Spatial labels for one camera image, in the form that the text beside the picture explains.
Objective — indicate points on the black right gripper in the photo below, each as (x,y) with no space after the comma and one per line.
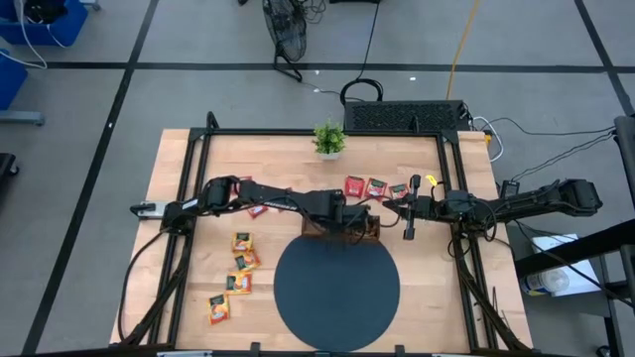
(431,208)

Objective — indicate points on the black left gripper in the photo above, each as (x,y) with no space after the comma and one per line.
(352,218)

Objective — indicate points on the wooden tea organizer box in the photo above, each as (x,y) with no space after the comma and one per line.
(308,229)

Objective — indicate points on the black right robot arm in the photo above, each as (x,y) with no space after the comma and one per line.
(536,201)

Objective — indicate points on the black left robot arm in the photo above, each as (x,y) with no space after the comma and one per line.
(278,198)

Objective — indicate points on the yellow tea packet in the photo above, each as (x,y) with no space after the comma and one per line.
(247,260)
(242,241)
(239,283)
(218,308)

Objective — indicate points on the round dark blue woven placemat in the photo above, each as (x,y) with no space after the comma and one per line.
(337,297)

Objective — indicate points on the small green potted plant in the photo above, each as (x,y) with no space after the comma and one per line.
(329,140)

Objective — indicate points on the black computer case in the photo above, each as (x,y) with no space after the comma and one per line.
(404,115)

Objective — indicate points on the small black power adapter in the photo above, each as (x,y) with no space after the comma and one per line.
(509,189)

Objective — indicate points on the white plastic wipes canister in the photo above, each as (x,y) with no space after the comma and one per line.
(546,282)

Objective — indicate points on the white cardboard box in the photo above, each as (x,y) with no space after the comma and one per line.
(570,248)

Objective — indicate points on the black floor fan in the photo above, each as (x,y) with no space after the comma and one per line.
(285,30)

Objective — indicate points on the blue plastic bin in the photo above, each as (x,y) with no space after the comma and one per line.
(10,79)
(69,27)

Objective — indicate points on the black aluminium table frame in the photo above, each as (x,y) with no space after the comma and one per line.
(258,132)

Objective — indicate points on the black metal shelf frame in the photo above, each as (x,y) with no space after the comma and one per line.
(570,250)

